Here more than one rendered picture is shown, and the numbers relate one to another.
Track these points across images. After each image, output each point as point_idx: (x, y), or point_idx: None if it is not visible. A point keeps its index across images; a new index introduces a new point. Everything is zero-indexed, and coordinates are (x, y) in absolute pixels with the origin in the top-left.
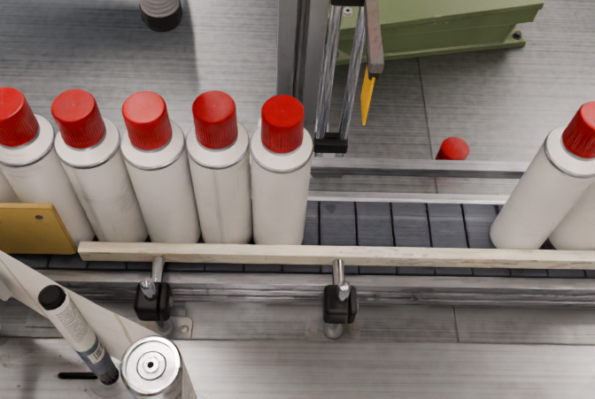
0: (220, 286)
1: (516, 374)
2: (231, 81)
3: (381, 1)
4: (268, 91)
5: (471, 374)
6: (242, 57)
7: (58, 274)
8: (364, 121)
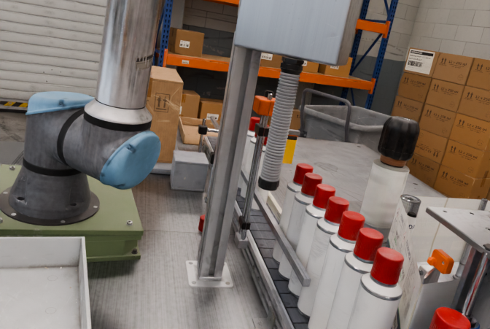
0: None
1: None
2: (157, 299)
3: (119, 212)
4: (164, 282)
5: None
6: (133, 294)
7: None
8: (292, 161)
